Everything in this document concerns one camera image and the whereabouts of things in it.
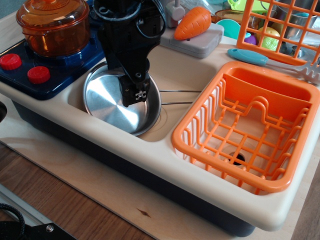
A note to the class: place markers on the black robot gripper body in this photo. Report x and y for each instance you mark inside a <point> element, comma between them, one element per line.
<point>130,30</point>

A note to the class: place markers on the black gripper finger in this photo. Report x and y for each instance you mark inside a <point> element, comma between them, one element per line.
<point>141,91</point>
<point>128,90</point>

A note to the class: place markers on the stainless steel pan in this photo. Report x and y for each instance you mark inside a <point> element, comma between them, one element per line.
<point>103,99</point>

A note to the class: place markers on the cream toy sink unit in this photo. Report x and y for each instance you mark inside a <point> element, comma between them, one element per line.
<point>152,160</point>

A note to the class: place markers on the orange plastic drying rack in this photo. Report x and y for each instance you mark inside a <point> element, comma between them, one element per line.
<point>249,127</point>

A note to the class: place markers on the blue toy stove top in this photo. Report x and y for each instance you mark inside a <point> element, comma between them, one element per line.
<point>63,70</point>

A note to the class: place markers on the orange toy carrot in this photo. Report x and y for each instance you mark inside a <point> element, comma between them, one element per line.
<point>194,23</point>

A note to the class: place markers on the orange transparent pot with lid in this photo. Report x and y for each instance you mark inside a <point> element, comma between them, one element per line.
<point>54,28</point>

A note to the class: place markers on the grey toy faucet base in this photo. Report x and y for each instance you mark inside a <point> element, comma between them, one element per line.
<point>199,46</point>

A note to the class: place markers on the red stove knob right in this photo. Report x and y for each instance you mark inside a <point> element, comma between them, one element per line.
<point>38,75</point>

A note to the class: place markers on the red stove knob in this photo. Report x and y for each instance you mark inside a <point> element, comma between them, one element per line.
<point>38,75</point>
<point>10,61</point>

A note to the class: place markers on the teal plastic bowl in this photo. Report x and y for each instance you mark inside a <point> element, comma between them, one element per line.
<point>231,28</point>

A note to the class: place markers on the red stove knob left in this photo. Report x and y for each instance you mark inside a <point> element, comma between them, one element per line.
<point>10,61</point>

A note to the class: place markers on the purple toy piece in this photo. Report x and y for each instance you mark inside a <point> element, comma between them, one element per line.
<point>250,38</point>

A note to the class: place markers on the lime green toy cup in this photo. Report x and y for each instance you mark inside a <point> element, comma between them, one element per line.
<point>240,5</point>

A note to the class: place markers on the yellow green toy vegetable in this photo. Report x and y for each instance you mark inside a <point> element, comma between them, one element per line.
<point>268,42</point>

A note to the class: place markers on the orange plastic grid basket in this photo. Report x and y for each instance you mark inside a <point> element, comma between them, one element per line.
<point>254,23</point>

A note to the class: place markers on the steel pot in basket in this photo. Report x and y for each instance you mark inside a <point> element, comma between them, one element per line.
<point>298,23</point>

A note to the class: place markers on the black bracket with screw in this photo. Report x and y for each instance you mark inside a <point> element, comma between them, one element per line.
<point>49,231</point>

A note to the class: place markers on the teal handled pasta spoon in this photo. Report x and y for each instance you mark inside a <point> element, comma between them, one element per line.
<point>310,72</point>

